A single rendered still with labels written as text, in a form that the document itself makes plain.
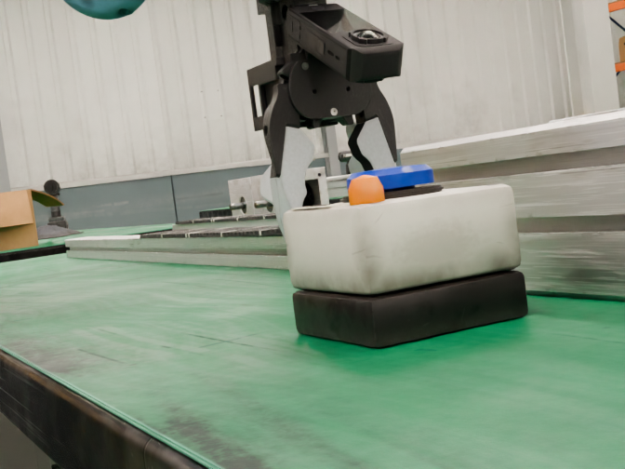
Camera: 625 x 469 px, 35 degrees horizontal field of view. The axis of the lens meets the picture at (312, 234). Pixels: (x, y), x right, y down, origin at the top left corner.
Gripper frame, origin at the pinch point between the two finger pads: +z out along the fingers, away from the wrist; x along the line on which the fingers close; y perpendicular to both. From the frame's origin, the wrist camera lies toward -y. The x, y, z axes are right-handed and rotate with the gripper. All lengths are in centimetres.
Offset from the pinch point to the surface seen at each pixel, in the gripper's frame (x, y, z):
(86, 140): -242, 1083, -86
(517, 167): 3.9, -27.8, -3.2
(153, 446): 28.2, -39.4, 3.7
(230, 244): 2.0, 20.4, 1.2
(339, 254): 17.1, -31.9, -0.6
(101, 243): 2, 72, 1
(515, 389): 18.0, -44.5, 3.3
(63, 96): -222, 1079, -138
